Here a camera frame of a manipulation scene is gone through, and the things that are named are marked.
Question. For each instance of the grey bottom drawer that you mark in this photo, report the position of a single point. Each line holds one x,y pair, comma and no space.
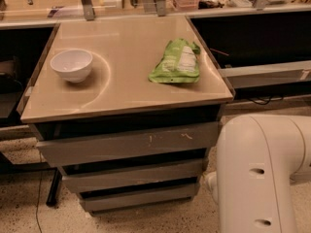
138,198

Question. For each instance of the grey drawer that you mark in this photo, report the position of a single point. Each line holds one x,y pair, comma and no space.
97,148
135,175
138,198

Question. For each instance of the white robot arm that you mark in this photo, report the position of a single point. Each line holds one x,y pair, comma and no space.
258,158

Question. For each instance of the grey drawer cabinet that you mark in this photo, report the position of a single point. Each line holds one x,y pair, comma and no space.
118,97

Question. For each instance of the grey top drawer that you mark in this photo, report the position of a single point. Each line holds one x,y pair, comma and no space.
97,148

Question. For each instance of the grey middle drawer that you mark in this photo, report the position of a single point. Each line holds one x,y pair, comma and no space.
135,175

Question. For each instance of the green snack bag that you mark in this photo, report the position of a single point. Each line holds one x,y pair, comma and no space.
179,63

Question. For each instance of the white ceramic bowl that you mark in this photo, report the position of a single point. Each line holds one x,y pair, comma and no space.
72,65

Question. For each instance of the black table leg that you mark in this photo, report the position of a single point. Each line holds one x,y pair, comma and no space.
52,196

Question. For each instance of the grey metal rail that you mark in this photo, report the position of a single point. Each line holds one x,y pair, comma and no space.
269,74

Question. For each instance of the grey metal post middle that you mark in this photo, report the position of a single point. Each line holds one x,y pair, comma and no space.
161,7

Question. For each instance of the grey metal post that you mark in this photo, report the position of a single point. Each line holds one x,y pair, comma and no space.
88,10
161,7

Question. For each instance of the grey metal post left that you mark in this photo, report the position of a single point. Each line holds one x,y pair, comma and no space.
88,10

